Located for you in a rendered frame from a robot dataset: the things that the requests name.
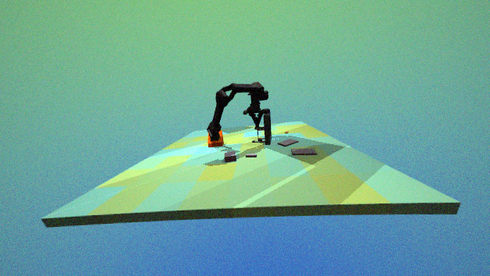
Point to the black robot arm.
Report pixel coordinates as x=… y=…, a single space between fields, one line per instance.
x=256 y=92

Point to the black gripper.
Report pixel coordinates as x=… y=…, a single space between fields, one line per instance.
x=260 y=112

